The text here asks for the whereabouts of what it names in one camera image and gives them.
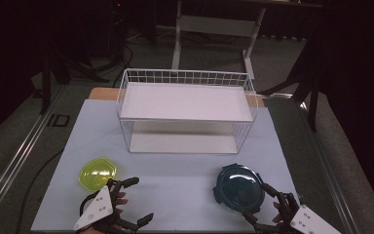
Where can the white table mat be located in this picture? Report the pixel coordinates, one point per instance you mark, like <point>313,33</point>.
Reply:
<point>175,182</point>

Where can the black stand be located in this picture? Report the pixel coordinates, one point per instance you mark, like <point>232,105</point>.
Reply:
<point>45,91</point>
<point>313,107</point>

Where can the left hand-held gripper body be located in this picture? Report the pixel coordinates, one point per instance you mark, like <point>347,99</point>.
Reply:
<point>97,208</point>

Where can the green lid plastic container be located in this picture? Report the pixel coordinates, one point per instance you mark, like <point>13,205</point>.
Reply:
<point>95,174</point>

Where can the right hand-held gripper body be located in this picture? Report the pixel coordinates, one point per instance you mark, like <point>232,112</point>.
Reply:
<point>308,221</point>

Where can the white desk frame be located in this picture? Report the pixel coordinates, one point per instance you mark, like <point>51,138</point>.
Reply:
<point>214,25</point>

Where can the dark blue lid container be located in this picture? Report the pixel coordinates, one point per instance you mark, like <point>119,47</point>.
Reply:
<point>238,188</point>

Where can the person's left hand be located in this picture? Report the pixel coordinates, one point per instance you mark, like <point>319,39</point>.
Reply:
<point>122,201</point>

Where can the person's right hand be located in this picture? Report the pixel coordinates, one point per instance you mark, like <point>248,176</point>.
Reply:
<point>278,216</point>

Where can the metal floor rail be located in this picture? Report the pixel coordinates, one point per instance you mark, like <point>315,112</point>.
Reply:
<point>325,162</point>
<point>19,156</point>

